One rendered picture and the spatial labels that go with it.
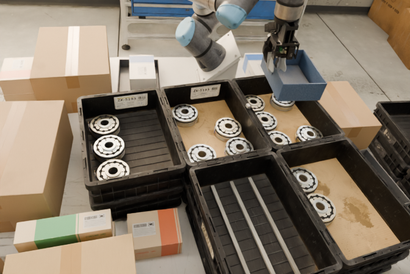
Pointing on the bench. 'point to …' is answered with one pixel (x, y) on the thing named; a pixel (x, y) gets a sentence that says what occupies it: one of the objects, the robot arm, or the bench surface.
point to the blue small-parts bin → (296, 79)
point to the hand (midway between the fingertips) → (272, 69)
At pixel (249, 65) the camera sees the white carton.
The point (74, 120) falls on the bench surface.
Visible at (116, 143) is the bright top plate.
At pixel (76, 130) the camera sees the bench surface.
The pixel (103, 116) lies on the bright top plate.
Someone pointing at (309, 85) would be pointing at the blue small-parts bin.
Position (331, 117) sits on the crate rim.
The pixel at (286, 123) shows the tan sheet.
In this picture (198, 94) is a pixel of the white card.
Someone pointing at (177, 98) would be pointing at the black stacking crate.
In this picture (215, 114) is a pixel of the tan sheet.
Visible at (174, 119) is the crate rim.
